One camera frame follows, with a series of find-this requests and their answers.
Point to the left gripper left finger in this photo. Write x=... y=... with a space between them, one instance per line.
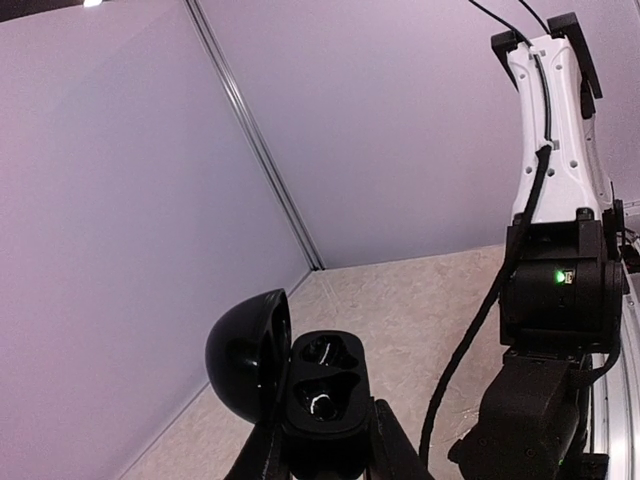
x=266 y=454

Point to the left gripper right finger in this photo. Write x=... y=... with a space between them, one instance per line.
x=392 y=455

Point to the black round charging case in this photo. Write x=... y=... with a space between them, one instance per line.
x=315 y=386

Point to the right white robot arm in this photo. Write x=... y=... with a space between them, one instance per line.
x=561 y=286

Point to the right aluminium frame post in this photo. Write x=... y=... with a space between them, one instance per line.
x=250 y=128

